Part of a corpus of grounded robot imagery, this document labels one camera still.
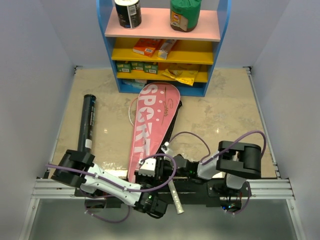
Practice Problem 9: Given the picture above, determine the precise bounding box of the black white can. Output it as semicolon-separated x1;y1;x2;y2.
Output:
114;0;142;29

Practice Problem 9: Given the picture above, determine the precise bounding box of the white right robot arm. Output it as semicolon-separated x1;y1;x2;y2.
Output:
174;140;262;197

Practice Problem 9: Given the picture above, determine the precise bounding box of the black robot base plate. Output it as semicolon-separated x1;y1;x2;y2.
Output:
73;177;253;210

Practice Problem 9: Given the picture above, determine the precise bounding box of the green box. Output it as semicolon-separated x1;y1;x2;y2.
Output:
115;60;132;73
143;62;159;75
130;61;144;71

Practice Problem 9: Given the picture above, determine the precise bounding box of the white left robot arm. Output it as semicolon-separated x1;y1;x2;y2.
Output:
46;149;177;219

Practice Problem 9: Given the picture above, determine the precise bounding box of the pink sport racket bag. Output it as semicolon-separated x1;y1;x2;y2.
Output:
127;82;181;183

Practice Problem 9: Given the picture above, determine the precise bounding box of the teal tissue pack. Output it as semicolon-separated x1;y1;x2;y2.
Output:
122;79;147;90

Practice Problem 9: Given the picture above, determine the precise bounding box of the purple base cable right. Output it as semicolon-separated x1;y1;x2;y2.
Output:
223;181;252;215

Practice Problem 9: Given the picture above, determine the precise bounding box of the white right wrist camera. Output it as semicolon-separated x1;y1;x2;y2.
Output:
160;141;176;159

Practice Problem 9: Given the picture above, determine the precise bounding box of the orange box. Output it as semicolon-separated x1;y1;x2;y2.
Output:
132;38;162;57

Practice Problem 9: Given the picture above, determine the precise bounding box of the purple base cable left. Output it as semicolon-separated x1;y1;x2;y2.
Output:
84;194;131;224

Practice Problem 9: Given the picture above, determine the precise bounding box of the brown snack packet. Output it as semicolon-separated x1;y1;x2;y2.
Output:
157;39;177;60

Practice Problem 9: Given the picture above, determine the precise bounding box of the black shuttlecock tube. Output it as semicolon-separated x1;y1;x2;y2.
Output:
77;94;97;153

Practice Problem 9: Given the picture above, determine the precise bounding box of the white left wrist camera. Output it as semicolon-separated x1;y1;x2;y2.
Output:
138;158;157;177

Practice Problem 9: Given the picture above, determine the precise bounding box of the blue shelf unit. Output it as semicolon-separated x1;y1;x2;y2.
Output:
96;0;232;97

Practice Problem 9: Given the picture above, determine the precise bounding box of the green box right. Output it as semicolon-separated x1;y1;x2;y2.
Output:
143;62;159;75

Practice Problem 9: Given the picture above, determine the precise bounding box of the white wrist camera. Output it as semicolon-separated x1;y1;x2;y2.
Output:
160;141;176;159
138;158;157;177

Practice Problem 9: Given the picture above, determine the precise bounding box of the green box left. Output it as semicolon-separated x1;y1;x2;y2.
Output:
115;60;132;73

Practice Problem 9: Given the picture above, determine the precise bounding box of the yellow snack bag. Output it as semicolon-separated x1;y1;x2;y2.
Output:
162;69;199;86

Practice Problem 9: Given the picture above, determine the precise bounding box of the green wrapped jar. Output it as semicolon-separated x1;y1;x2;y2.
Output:
170;0;202;32

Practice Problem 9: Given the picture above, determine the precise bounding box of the pink badminton racket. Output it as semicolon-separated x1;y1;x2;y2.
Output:
128;97;184;215

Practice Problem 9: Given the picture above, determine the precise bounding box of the green box middle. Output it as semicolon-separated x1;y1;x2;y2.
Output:
130;61;144;71

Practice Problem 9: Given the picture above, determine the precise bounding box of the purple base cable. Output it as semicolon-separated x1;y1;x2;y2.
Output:
223;181;252;215
84;194;131;224

